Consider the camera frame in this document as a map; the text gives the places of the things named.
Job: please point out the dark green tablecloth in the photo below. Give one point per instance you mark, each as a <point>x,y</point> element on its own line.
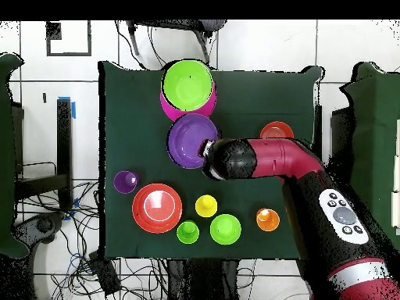
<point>137,125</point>

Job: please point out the orange plastic cup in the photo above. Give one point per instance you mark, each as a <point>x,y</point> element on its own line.
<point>268,220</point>

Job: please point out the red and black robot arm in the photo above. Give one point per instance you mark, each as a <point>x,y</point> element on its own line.
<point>281,157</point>

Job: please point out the small red-orange plastic bowl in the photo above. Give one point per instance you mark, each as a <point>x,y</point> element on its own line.
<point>276,131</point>

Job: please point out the black chair base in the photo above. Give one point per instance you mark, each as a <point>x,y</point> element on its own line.
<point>40,225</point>

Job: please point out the purple plastic cup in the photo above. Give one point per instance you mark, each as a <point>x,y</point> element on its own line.
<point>123,182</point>

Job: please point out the purple plastic bowl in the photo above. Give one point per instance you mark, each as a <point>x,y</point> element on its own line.
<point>187,140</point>

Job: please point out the green cloth side table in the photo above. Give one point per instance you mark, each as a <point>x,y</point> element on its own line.
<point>6,156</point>
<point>375,140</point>

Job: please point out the pink plastic bowl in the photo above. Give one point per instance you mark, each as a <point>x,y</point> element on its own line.
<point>175,114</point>

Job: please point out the blue tape strip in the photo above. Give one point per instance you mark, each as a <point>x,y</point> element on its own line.
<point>73,111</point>

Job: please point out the large green plastic bowl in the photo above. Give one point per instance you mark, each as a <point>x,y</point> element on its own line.
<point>187,84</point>

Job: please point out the green plastic cup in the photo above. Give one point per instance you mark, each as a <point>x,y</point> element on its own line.
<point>187,232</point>

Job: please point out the yellow plastic cup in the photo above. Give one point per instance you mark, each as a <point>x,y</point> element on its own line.
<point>206,206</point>

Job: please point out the large red-orange plastic bowl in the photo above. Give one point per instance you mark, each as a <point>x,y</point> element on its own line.
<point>156,207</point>

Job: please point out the black metal stand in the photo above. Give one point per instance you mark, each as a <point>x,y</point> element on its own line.
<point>318,125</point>
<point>64,140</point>

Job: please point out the black camera tripod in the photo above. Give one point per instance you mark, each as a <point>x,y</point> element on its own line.
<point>200,26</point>

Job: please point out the black power box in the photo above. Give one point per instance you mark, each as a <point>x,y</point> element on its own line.
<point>104,275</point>

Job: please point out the small green plastic bowl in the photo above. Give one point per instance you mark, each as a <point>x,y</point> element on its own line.
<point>225,229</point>

